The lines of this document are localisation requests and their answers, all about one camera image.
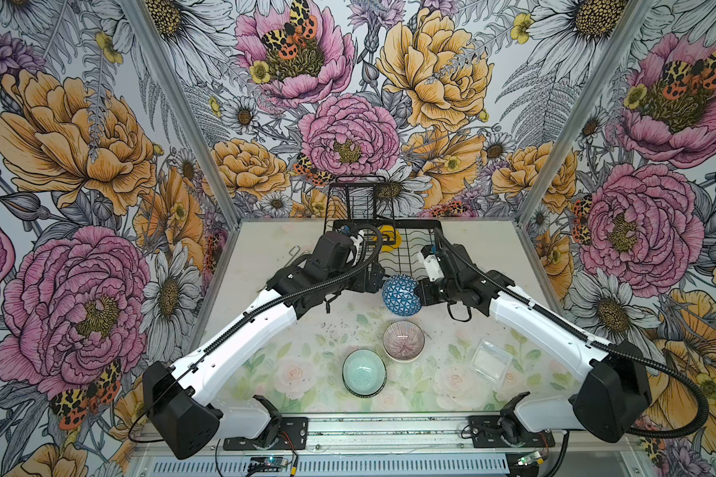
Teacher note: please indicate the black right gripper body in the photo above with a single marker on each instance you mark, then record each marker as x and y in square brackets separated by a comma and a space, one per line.
[441, 290]

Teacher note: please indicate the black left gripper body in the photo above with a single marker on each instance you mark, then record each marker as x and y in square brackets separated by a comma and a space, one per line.
[352, 278]

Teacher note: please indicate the blue triangle patterned bowl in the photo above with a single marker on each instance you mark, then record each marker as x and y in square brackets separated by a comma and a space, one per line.
[399, 295]

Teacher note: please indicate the yellow bowl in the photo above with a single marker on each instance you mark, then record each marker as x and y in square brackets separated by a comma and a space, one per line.
[391, 237]

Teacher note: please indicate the light green bowl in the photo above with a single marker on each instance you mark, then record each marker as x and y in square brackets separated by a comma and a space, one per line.
[364, 373]

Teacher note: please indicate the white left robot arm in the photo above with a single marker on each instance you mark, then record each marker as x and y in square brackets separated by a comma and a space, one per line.
[179, 397]

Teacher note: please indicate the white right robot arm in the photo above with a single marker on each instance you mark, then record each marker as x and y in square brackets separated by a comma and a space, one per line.
[613, 390]

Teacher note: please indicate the pink striped bowl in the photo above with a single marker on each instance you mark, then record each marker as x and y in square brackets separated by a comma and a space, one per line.
[403, 341]

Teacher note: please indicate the clear plastic container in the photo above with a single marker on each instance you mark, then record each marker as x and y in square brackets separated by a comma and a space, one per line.
[491, 362]

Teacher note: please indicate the black wire dish rack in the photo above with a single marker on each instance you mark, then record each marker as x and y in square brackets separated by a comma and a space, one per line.
[385, 204]

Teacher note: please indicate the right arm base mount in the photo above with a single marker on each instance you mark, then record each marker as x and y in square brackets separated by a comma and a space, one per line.
[503, 430]

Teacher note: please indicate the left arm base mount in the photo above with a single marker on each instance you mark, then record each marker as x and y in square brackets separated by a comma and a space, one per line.
[257, 425]

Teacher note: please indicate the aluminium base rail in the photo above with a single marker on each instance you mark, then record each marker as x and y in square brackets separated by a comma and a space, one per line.
[437, 444]

